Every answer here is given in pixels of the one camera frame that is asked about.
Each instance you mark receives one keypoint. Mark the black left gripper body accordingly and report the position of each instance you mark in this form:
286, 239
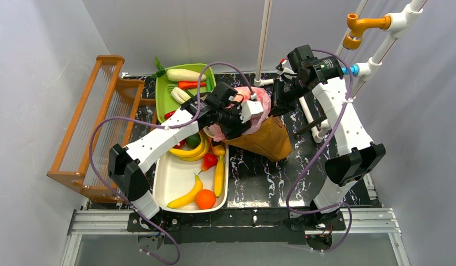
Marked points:
230, 122

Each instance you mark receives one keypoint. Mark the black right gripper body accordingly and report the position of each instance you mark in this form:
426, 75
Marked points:
283, 95

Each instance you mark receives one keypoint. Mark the brown paper bag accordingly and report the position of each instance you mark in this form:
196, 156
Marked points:
271, 140

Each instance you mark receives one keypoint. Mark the pink plastic grocery bag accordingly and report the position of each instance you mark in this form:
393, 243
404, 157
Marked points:
257, 110

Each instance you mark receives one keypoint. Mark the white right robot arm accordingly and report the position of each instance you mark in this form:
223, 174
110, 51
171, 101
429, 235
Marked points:
357, 152

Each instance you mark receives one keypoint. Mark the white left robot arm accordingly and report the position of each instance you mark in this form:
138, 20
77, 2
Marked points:
128, 164

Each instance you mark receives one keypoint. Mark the yellow banana by bag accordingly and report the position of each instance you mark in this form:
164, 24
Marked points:
219, 176

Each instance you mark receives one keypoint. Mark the orange mango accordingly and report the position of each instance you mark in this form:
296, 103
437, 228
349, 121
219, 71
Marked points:
217, 148

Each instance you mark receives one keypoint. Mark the green cucumber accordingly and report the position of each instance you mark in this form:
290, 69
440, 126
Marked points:
209, 85

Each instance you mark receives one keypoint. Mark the green lime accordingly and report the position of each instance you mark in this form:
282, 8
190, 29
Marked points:
193, 141

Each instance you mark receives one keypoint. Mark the red apple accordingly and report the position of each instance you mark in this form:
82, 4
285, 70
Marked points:
180, 144

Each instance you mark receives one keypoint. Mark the green white leek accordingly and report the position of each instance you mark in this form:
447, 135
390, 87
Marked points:
180, 96

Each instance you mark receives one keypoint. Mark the yellow banana bunch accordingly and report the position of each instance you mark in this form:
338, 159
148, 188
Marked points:
195, 154

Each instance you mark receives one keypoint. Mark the orange carrot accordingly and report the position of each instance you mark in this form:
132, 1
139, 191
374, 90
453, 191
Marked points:
184, 85

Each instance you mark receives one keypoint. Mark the red chili pepper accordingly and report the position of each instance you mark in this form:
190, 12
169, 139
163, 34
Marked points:
169, 114

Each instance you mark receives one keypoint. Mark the white radish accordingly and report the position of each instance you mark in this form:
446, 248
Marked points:
177, 74

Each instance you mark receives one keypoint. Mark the blue faucet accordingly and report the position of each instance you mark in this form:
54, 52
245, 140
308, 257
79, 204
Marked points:
352, 70

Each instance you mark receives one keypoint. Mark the white fruit tray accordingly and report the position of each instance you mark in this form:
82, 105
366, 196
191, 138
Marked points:
175, 177

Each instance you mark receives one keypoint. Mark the orange faucet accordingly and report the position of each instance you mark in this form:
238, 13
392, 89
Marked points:
357, 27

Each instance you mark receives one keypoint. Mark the orange fruit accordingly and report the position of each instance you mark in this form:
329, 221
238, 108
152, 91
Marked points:
205, 199

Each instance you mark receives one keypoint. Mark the single yellow banana lower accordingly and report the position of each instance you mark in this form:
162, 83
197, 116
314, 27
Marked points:
189, 197

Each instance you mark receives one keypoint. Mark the wooden rack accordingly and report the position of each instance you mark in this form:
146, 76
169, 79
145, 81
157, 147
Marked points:
96, 123

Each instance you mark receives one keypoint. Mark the white pipe frame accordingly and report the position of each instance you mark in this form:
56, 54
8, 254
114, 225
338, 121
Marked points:
401, 22

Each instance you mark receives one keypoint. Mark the aluminium base frame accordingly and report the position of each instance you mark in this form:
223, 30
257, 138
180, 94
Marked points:
255, 209

